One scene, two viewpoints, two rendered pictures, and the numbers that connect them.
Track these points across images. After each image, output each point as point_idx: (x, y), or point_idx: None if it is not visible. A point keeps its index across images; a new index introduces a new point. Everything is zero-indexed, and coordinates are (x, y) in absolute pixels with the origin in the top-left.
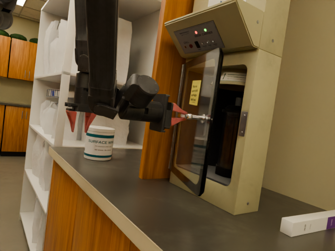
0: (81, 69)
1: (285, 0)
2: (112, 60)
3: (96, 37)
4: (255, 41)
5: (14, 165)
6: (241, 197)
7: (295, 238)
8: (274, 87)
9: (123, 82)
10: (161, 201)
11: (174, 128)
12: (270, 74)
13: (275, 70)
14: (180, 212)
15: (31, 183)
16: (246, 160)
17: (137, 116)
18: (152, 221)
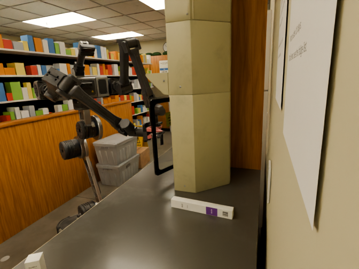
0: (146, 107)
1: (185, 56)
2: (105, 118)
3: (95, 112)
4: (165, 92)
5: None
6: (177, 181)
7: (171, 208)
8: (190, 115)
9: None
10: (160, 175)
11: None
12: (184, 108)
13: (188, 104)
14: (154, 181)
15: None
16: (176, 160)
17: (132, 135)
18: (134, 181)
